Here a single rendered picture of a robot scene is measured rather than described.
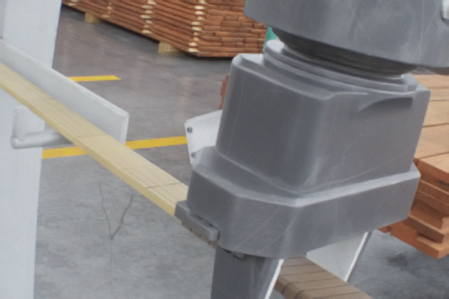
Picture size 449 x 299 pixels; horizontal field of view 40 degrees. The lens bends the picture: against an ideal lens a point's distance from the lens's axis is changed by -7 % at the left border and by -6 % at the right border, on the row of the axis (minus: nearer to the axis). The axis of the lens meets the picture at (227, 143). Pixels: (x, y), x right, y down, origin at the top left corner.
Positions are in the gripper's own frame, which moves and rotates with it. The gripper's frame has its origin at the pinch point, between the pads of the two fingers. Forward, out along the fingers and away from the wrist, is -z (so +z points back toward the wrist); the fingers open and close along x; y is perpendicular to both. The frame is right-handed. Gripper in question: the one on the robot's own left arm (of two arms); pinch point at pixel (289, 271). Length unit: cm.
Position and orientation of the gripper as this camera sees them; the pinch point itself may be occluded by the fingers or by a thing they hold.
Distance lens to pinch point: 30.3
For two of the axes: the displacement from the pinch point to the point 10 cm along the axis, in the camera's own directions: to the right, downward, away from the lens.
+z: 1.9, -9.3, -3.1
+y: -6.6, -3.6, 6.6
